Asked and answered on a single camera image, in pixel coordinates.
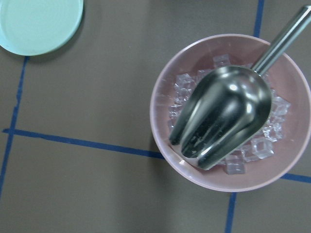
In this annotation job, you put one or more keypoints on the light green plate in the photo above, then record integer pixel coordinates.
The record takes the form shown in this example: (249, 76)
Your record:
(36, 27)

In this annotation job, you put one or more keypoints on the metal scoop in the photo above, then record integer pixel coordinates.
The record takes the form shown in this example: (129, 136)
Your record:
(231, 103)

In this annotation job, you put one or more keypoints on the pink bowl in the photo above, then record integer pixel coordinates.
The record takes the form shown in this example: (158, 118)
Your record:
(285, 78)

